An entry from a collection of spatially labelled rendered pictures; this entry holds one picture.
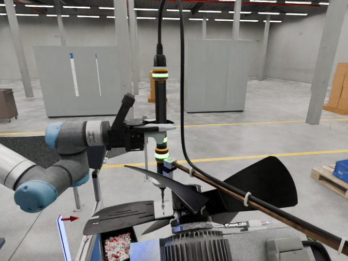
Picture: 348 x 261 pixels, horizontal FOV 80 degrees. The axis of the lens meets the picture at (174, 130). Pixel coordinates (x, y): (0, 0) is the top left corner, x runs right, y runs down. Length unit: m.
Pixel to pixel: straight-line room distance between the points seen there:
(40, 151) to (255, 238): 2.24
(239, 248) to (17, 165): 0.67
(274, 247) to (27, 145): 2.36
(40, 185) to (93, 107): 6.35
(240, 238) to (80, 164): 0.56
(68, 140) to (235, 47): 6.69
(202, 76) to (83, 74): 3.56
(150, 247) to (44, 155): 1.94
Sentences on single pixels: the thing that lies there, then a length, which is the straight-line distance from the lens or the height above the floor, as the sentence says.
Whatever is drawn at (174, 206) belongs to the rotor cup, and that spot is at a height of 1.20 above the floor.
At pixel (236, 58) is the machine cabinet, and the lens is 7.11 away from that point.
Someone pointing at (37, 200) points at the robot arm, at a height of 1.39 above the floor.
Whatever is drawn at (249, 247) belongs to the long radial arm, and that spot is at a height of 1.11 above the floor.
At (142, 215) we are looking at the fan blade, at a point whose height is 1.19.
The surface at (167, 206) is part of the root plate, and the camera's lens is 0.80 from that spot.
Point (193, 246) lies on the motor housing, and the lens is 0.69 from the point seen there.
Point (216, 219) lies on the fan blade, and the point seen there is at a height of 1.04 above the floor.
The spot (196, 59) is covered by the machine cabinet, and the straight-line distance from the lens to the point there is 6.70.
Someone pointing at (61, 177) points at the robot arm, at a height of 1.40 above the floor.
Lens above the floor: 1.69
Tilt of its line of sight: 19 degrees down
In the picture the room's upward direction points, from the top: straight up
